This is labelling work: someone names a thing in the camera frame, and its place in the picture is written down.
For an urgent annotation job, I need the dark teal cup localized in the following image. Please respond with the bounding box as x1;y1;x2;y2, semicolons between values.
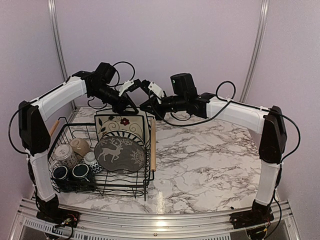
72;163;90;179

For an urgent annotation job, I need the front aluminium rail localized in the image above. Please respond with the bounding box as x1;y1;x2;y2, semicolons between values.
9;198;301;240

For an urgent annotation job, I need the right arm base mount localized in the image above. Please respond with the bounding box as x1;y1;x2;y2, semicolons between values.
229;200;275;229

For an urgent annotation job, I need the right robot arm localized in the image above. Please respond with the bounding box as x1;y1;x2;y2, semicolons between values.
140;73;289;228

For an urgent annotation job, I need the striped round plate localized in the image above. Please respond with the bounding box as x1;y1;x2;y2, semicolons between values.
100;130;146;149

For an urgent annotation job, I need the beige bowl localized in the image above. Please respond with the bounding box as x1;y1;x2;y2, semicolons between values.
69;137;91;160

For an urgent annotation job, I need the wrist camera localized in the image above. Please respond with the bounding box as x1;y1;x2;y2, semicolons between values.
118;79;141;97
140;79;166;100

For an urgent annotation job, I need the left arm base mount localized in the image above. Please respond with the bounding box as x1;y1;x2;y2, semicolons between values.
35;194;80;228

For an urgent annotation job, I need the dark blue cup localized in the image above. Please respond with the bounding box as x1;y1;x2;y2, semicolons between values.
52;165;69;180

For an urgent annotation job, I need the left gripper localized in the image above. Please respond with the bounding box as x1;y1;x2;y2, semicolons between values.
89;83;139;114

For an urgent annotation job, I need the floral glass mug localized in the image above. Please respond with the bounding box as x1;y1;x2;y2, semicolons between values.
53;144;78;169

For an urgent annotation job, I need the right aluminium frame post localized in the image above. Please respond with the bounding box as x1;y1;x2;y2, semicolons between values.
239;0;270;103

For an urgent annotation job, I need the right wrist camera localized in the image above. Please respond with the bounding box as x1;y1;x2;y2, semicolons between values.
140;79;166;100

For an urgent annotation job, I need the square floral plate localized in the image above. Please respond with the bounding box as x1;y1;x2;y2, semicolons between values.
94;111;146;141

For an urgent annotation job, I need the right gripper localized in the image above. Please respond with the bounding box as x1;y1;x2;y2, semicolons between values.
140;93;188;120

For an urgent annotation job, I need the blue patterned bowl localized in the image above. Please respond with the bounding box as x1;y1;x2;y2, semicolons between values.
82;151;103;174

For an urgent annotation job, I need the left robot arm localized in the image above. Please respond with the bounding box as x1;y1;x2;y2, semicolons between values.
13;62;136;224

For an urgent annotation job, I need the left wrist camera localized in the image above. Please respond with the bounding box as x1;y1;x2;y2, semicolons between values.
118;79;141;97

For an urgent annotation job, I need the left aluminium frame post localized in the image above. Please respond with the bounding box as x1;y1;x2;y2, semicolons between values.
47;0;77;111

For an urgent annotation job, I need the grey reindeer plate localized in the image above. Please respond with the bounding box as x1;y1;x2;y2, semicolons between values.
94;136;147;173

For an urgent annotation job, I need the black wire dish rack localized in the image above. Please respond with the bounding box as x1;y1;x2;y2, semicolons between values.
47;110;155;198

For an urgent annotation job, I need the aluminium frame post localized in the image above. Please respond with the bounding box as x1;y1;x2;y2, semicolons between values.
239;0;270;103
47;0;77;111

